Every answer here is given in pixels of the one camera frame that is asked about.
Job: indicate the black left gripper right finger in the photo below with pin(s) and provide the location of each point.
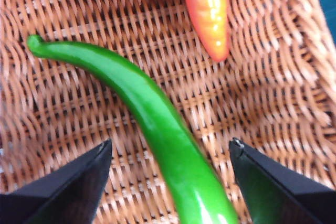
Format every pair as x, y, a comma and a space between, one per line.
275, 197

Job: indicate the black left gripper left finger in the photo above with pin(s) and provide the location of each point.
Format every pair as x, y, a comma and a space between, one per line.
68, 190

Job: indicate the long green pepper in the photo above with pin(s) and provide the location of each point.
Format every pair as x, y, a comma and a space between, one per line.
157, 119

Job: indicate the brown wicker basket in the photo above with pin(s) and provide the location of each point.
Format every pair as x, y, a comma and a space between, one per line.
78, 103

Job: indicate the orange carrot with green leaves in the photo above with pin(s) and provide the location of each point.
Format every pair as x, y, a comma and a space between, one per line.
207, 11

